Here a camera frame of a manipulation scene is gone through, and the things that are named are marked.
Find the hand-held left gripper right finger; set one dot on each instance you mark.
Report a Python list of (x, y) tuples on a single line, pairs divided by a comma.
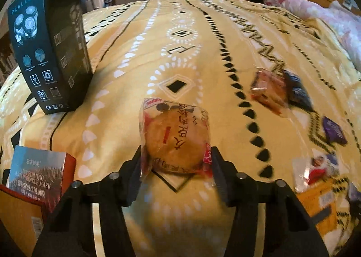
[(221, 178)]

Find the orange cardboard box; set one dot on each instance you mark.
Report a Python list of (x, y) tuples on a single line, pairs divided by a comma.
[(19, 217)]

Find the round pastry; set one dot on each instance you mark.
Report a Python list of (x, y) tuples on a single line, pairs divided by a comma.
[(172, 135)]

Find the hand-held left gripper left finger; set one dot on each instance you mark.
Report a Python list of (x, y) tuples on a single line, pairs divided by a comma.
[(132, 178)]

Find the white and red snack packet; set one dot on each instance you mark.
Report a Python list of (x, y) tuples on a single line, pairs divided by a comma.
[(316, 169)]

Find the pink quilt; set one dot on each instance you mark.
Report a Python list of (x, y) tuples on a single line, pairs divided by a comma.
[(332, 17)]

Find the dark blue cookie packet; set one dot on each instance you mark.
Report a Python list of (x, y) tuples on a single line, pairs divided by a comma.
[(299, 92)]

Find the red and blue mask box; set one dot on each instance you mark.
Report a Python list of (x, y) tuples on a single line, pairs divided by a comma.
[(36, 172)]

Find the tall black product box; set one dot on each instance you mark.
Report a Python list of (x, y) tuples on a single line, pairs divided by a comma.
[(42, 48)]

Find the purple snack packet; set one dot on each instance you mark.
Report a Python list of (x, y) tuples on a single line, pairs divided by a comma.
[(334, 130)]

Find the yellow patterned bedspread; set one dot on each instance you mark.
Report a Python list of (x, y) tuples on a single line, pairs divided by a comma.
[(197, 76)]

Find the flat orange box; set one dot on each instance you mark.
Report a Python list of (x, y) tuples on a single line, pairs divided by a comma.
[(318, 203)]

